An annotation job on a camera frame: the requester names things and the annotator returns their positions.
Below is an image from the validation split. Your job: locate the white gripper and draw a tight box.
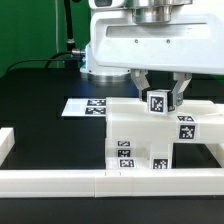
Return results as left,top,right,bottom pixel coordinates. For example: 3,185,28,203
91,11,224,107

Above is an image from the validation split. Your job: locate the white tagged chair nut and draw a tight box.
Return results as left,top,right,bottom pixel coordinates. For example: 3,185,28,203
147,89,175,116

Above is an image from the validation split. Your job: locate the white chair back frame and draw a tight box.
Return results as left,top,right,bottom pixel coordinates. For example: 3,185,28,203
106,98,224,144

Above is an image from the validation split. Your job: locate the white chair seat plate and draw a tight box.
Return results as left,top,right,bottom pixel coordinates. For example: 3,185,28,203
131,141,173,169

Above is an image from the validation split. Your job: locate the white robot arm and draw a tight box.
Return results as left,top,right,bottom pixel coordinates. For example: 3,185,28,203
82,0,224,106

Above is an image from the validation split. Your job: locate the white marker base sheet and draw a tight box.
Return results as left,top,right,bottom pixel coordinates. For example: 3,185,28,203
62,98,106,117

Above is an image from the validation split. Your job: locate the black cable bundle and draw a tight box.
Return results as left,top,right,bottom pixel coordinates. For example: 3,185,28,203
6,0,88,73

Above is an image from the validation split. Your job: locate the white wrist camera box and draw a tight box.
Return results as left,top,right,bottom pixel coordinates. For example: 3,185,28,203
88,0,126,10

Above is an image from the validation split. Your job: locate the white U-shaped fence frame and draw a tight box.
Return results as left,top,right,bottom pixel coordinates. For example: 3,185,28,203
0,128,224,198

